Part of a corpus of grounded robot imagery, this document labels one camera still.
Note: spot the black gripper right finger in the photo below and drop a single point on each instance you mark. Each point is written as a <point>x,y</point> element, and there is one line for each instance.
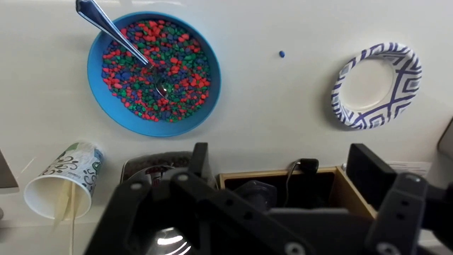
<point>402,208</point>

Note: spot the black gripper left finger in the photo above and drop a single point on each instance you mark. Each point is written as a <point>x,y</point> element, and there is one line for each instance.
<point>213,208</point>

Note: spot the wooden stand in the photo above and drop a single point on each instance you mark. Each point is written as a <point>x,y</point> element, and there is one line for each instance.
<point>348,193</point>

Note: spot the striped black white bowl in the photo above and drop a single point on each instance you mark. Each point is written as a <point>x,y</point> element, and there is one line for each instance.
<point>348,107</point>

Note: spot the colourful beads pile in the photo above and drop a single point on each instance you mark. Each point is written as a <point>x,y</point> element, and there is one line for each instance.
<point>179,72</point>

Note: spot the patterned paper cup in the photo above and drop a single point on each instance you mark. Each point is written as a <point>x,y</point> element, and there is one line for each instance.
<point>76,168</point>

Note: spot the blue bowl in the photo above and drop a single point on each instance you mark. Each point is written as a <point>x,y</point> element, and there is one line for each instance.
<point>97,90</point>

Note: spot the single blue bead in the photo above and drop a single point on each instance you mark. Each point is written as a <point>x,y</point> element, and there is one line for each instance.
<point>283,55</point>

